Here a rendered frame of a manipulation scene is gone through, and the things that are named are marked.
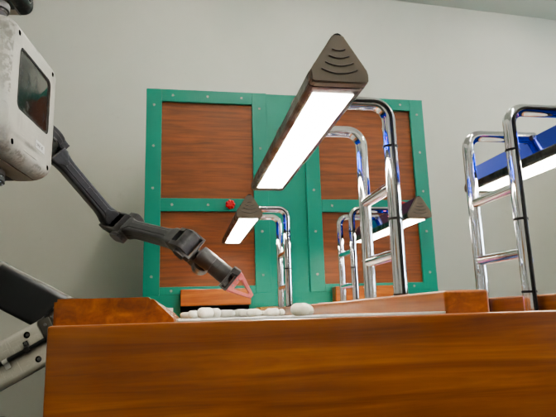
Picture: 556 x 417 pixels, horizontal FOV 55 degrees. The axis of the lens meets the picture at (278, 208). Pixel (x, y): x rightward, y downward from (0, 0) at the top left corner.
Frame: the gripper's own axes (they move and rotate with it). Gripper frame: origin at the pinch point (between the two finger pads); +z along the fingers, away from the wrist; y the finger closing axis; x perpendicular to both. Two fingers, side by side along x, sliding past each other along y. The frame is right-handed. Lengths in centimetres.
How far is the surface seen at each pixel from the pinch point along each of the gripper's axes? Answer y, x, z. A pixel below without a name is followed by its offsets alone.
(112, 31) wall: 162, -94, -159
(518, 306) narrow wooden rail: -70, -21, 35
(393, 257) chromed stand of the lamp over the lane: -76, -11, 9
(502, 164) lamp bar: -54, -54, 23
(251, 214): -1.8, -19.2, -14.9
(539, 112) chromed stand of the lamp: -77, -51, 16
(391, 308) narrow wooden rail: -89, 0, 10
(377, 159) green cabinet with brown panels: 76, -100, 14
